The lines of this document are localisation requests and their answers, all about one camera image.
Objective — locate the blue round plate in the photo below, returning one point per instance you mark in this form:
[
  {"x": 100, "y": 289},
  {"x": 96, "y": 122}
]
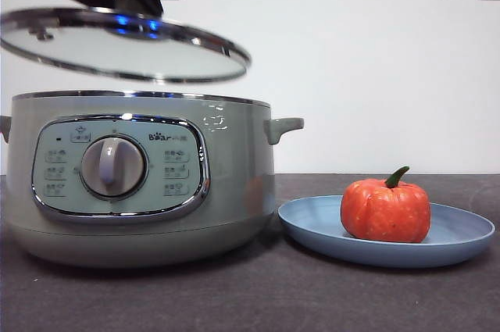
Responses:
[{"x": 312, "y": 230}]

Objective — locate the pale green electric steamer pot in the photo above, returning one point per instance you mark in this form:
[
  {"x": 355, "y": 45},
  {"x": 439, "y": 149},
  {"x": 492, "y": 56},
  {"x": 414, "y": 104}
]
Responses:
[{"x": 234, "y": 175}]

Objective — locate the small orange pumpkin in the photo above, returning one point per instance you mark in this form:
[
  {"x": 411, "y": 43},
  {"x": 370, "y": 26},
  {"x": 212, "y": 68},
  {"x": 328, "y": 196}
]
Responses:
[{"x": 384, "y": 211}]

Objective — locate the glass lid with green knob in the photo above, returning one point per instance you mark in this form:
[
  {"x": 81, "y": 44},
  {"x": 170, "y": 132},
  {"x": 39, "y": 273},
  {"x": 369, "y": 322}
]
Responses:
[{"x": 129, "y": 52}]

